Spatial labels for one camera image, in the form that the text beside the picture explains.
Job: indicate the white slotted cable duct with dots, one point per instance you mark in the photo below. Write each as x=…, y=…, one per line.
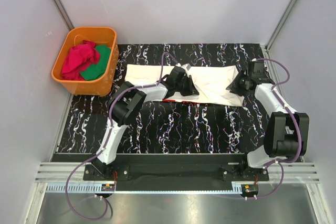
x=122, y=188

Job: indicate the electronics board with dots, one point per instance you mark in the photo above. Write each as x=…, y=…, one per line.
x=250, y=190
x=108, y=187

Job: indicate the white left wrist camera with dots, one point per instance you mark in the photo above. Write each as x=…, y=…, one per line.
x=186, y=67

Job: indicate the aluminium frame rail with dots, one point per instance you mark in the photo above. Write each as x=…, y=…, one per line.
x=288, y=173

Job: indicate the black marbled table mat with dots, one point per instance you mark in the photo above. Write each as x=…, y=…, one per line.
x=172, y=127

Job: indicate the green t-shirt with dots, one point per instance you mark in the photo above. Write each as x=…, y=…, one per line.
x=96, y=70

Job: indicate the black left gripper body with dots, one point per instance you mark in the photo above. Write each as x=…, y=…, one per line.
x=185, y=88

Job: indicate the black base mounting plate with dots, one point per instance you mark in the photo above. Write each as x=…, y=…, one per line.
x=225, y=167

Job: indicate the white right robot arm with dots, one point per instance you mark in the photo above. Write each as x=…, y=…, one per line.
x=286, y=134

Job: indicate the right electronics board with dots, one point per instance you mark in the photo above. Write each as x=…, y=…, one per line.
x=250, y=190

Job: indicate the orange plastic basket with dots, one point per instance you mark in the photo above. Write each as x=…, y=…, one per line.
x=101, y=36

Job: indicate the white Coca-Cola t-shirt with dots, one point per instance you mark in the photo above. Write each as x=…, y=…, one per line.
x=211, y=83

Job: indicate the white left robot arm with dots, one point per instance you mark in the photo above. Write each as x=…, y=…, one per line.
x=129, y=99

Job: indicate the red t-shirt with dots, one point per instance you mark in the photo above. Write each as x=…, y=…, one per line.
x=79, y=58

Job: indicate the left electronics board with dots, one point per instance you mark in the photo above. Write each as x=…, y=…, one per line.
x=108, y=187

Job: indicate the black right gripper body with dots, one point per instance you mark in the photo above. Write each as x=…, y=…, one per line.
x=247, y=78

